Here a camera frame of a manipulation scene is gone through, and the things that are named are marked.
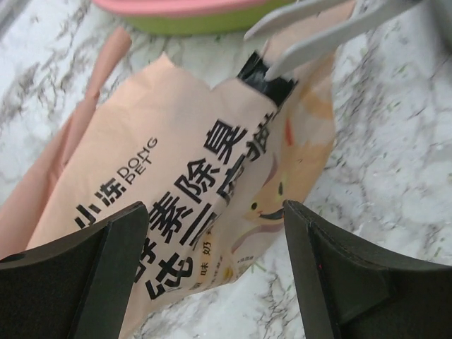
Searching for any grey metal scoop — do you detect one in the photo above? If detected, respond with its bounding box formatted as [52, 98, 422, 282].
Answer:
[423, 0, 451, 54]

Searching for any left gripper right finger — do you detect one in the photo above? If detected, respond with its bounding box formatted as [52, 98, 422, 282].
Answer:
[284, 201, 451, 339]

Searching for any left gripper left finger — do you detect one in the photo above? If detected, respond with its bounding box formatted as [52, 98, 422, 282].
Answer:
[1, 202, 148, 338]

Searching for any beige cat litter bag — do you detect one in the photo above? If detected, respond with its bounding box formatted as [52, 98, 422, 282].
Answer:
[1, 1, 355, 330]

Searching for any pink green litter box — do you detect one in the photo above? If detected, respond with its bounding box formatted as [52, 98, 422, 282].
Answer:
[93, 0, 290, 36]

